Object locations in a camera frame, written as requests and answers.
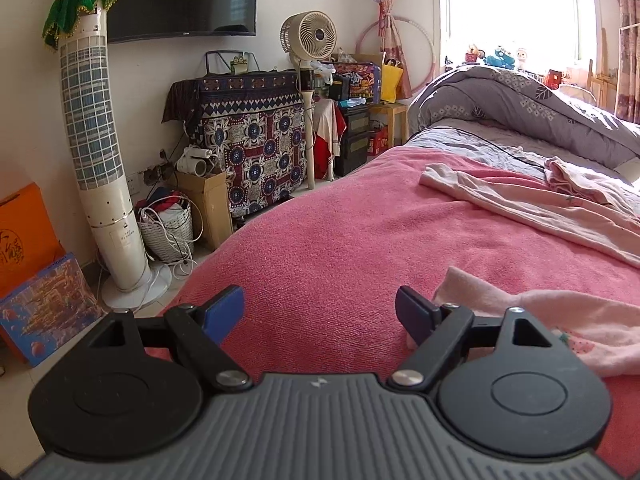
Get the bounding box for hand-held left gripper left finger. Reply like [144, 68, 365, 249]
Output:
[89, 285, 254, 394]

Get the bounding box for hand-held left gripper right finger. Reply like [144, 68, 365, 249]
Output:
[389, 285, 569, 393]

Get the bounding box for pink long-sleeve top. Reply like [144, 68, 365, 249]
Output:
[419, 156, 640, 267]

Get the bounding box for pink strawberry print pants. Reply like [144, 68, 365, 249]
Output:
[406, 266, 640, 379]

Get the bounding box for white wicker basket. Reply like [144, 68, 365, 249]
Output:
[138, 204, 195, 264]

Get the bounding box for brown cardboard box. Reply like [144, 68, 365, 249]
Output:
[172, 170, 233, 252]

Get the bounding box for pink fleece blanket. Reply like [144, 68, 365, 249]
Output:
[157, 147, 640, 478]

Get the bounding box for white hair dryer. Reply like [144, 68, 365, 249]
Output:
[175, 145, 221, 177]

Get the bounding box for patterned cloth covered cabinet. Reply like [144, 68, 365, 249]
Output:
[162, 71, 313, 218]

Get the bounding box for red paper bag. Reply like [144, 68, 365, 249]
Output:
[367, 127, 391, 157]

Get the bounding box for grey quilted bed sheet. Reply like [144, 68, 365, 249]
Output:
[404, 126, 640, 187]

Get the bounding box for blue illustrated puzzle box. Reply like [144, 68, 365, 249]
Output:
[0, 252, 103, 368]

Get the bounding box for black drawer unit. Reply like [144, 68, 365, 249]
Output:
[332, 106, 372, 177]

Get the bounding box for white tower fan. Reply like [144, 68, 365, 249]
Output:
[59, 7, 173, 311]

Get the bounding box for wooden stool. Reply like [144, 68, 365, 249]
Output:
[369, 102, 408, 153]

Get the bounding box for white and red hanging cloth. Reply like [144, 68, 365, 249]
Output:
[314, 99, 347, 181]

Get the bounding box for orange cardboard box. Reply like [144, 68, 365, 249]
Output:
[0, 182, 66, 298]

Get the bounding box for yellow bag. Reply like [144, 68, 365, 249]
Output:
[381, 60, 405, 103]

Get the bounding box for grey floral duvet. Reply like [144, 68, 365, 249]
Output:
[407, 65, 640, 181]

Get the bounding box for colourful toy box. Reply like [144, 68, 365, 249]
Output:
[330, 61, 385, 103]

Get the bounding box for blue plush toy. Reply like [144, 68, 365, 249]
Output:
[485, 45, 518, 70]

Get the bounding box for pink hula hoop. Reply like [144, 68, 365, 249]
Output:
[356, 16, 436, 101]

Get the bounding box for wooden easel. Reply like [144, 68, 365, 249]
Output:
[585, 59, 617, 107]

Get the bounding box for pink floral curtain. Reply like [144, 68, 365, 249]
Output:
[370, 0, 414, 97]
[612, 0, 640, 124]

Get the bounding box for green fringed cloth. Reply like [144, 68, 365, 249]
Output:
[42, 0, 118, 51]

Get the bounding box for wall power socket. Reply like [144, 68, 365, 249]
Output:
[127, 162, 171, 193]

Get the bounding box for beige pedestal fan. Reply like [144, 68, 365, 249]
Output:
[279, 11, 337, 191]

